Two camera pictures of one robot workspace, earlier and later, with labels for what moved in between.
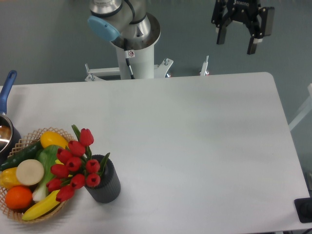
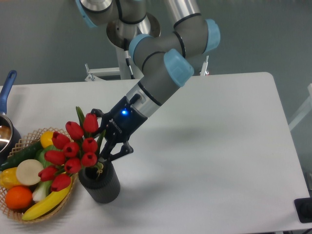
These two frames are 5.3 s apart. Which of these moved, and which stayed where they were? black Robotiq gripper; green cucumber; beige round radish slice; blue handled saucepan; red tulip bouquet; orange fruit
Moved: black Robotiq gripper; red tulip bouquet
Stayed: beige round radish slice; orange fruit; blue handled saucepan; green cucumber
